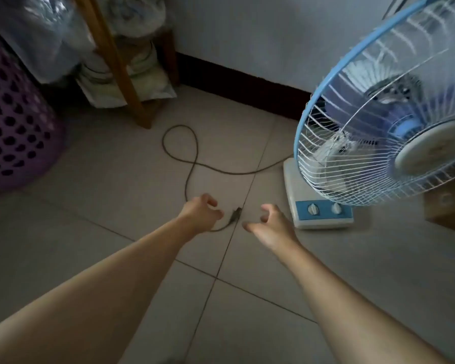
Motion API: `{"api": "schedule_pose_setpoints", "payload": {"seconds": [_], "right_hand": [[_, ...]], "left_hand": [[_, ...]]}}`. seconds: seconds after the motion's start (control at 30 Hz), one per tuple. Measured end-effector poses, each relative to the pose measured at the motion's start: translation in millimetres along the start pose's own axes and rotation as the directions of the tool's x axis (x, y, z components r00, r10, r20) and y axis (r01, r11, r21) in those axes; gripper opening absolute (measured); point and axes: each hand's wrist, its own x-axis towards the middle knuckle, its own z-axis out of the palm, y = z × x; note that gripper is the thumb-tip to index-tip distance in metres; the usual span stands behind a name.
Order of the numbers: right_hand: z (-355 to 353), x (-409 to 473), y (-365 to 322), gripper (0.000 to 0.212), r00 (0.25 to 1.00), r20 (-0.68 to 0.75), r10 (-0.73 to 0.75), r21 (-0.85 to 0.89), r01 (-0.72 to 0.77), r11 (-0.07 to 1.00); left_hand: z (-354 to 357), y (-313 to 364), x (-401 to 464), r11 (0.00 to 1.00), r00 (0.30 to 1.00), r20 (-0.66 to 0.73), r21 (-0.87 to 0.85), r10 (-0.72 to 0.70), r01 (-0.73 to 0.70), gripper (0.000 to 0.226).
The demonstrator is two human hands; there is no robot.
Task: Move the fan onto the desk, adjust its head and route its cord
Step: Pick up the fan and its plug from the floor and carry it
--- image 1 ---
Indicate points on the person's left hand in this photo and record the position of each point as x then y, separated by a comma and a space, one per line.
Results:
201, 215

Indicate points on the person's right hand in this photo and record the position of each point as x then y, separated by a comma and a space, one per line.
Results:
273, 229

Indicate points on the white blue table fan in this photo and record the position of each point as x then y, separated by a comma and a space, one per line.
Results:
428, 151

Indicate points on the person's left forearm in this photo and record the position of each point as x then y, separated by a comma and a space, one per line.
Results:
98, 299

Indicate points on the person's right forearm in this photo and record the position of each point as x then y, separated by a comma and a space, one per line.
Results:
345, 310

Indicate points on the white bagged bundles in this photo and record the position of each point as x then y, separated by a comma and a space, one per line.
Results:
144, 71

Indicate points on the wooden storage rack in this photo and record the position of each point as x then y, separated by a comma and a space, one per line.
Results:
115, 60

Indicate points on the brown cardboard box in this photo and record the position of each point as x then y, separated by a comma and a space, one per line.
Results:
449, 208

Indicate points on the purple perforated laundry basket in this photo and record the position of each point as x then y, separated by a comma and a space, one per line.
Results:
15, 128

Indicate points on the clear plastic bedding bag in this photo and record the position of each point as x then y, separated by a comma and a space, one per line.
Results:
34, 30

